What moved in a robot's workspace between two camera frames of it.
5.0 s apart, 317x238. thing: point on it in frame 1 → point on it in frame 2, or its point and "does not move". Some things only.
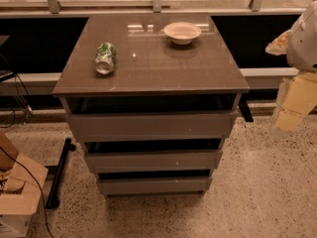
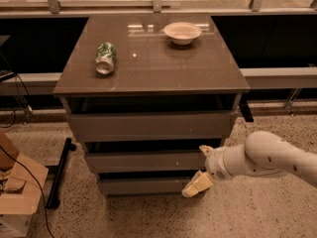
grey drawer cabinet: (157, 125) does not move
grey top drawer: (148, 126) does not move
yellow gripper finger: (278, 46) → (206, 149)
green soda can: (105, 58) does not move
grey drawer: (154, 161) does not move
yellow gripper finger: (300, 98) → (199, 182)
